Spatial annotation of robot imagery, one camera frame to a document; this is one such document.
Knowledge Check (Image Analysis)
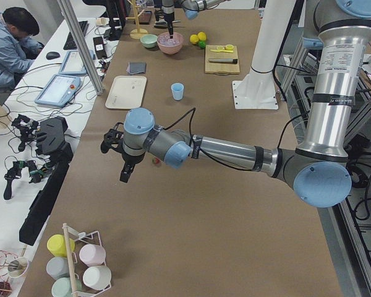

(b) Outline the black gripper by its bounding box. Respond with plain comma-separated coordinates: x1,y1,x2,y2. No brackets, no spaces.
119,152,145,183
164,12,174,38

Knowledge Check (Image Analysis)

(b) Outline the red strawberry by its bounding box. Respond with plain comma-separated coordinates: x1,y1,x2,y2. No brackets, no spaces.
152,157,161,166

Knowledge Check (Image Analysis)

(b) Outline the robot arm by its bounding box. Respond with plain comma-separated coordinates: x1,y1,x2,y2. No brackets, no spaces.
161,0,225,39
117,1,371,207

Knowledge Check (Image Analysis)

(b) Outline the pile of ice cubes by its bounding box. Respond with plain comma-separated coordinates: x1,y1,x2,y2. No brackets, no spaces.
158,33,182,47

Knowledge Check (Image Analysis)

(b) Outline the light blue plastic cup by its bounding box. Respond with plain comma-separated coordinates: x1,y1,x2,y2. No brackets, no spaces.
171,82,184,101

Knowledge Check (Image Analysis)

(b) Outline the white cup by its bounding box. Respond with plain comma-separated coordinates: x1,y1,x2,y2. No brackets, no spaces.
83,265,112,290

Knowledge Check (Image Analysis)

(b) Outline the grey cup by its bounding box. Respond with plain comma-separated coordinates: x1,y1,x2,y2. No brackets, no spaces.
46,257,69,280

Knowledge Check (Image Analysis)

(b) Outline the mint green cup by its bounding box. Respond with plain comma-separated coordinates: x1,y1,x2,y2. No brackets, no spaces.
51,277,72,297

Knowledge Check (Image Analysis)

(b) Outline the paper cup with whisk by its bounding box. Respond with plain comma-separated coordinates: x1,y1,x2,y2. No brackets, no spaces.
7,257,30,278

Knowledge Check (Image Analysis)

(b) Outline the pink bowl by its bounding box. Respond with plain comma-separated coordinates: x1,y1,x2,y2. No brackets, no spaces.
157,32,184,54

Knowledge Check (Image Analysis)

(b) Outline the green bowl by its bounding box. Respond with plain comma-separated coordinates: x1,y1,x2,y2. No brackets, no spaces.
140,34,158,49

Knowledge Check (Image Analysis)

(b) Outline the whole yellow lemon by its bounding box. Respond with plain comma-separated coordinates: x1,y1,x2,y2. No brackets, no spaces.
189,34,199,45

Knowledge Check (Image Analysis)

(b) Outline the wooden mug tree stand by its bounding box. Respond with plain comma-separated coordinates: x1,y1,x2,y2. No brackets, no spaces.
126,0,148,40

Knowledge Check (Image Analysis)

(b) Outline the green lime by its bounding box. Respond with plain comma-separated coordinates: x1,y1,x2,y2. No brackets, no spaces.
198,40,206,49

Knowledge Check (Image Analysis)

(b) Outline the grey folded cloth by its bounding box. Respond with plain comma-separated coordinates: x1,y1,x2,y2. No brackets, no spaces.
127,62,147,75

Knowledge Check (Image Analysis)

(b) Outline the yellow plastic knife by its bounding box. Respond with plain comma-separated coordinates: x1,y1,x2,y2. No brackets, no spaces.
210,47,225,53

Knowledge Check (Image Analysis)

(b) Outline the wooden cutting board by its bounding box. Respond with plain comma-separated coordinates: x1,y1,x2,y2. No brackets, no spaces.
205,45,240,74

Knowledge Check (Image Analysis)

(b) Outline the lemon half near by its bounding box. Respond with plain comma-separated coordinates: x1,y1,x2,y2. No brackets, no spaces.
224,44,234,51

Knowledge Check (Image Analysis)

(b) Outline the cream rabbit tray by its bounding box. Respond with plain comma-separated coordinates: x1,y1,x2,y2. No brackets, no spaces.
105,75,147,110

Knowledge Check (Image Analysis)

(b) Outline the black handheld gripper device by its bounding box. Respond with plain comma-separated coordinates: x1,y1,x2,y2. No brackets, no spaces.
3,160,41,200

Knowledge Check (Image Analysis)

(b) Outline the black keyboard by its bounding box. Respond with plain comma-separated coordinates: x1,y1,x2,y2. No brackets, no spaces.
62,20,90,51

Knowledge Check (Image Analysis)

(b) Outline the teach pendant near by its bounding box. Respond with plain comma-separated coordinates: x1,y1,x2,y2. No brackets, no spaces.
35,74,81,107

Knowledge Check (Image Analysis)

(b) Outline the teach pendant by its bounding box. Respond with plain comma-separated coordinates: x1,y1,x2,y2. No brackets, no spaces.
35,74,81,107
59,50,87,76

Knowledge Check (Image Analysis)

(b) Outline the teach pendant far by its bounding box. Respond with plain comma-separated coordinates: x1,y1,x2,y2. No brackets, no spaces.
59,50,87,76

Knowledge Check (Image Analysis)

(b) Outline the black computer mouse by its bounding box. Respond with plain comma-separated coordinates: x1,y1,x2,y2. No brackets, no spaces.
46,51,61,60

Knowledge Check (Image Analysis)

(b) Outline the person in blue jacket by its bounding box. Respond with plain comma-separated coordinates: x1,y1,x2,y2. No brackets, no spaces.
0,7,44,90

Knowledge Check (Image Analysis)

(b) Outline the aluminium frame post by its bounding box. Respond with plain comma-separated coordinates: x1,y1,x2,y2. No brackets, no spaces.
57,0,103,95

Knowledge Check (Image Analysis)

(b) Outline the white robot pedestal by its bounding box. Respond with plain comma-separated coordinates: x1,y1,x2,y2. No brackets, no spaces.
232,0,296,110

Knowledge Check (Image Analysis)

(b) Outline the wooden rack handle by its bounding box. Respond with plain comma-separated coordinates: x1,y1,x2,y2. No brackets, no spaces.
62,223,80,297

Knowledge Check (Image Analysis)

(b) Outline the white wire cup rack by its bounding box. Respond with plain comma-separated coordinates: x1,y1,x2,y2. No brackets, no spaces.
62,223,112,296

